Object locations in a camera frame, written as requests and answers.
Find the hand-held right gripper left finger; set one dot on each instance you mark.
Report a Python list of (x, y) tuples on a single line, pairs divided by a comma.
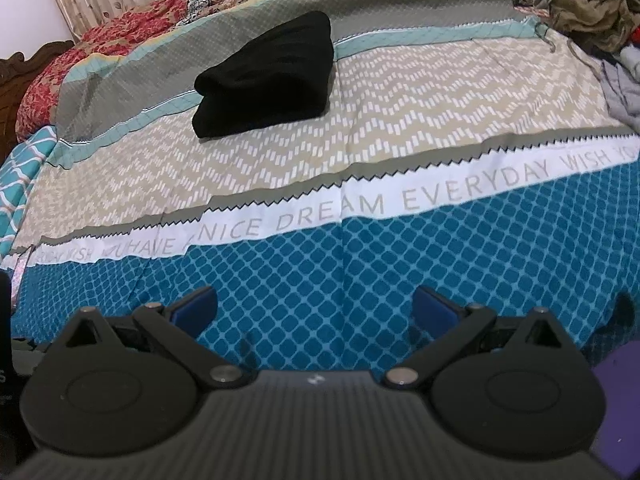
[(192, 310)]

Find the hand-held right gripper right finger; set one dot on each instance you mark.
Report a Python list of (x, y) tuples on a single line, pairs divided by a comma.
[(435, 310)]

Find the black pants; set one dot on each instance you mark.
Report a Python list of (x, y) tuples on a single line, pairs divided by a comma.
[(270, 80)]

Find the teal wave-pattern pillow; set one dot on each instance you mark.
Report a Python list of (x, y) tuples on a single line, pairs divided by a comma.
[(17, 185)]

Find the striped patterned bed sheet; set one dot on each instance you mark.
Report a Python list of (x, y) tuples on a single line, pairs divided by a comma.
[(350, 170)]

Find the purple cloth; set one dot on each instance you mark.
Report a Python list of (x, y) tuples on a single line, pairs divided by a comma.
[(617, 410)]

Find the carved wooden headboard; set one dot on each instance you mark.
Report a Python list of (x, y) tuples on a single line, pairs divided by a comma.
[(22, 85)]

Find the grey cloth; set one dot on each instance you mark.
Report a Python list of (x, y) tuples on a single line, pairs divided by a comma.
[(622, 90)]

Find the pile of olive clothes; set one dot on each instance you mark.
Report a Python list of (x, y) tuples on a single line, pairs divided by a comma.
[(590, 5)]

